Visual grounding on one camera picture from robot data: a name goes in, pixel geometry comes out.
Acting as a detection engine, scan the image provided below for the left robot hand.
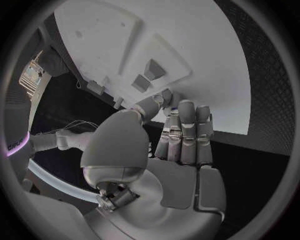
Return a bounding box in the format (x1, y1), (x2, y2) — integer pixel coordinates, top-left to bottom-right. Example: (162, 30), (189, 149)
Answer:
(80, 97), (227, 240)

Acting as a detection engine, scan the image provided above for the white task board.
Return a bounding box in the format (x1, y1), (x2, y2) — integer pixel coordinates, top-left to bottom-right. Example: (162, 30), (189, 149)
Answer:
(53, 0), (252, 136)

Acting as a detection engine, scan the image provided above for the grey short cylinder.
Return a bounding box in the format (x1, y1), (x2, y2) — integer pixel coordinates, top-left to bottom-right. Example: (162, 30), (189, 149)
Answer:
(152, 94), (164, 106)

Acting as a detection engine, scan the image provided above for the grey peg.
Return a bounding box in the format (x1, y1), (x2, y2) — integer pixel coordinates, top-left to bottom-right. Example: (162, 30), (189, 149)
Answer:
(161, 88), (174, 104)

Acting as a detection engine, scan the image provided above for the small grey block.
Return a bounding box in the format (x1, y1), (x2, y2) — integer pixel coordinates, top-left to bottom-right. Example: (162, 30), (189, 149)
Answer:
(130, 73), (152, 93)

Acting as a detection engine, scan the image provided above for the glowing light bar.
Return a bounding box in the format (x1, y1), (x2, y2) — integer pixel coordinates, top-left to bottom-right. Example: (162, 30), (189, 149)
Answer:
(26, 158), (101, 204)

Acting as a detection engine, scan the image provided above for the large grey block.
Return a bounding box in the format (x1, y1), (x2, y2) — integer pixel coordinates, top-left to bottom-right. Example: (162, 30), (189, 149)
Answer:
(143, 58), (168, 82)

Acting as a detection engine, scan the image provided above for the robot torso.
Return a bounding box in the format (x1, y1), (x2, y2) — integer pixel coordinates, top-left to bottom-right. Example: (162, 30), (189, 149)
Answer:
(3, 97), (33, 159)

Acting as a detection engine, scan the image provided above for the equipment rack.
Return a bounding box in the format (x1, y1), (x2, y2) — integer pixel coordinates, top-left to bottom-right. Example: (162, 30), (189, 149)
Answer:
(17, 50), (46, 97)

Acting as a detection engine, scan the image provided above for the white cable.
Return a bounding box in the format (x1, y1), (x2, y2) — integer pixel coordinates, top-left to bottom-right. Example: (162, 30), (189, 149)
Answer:
(62, 119), (100, 132)

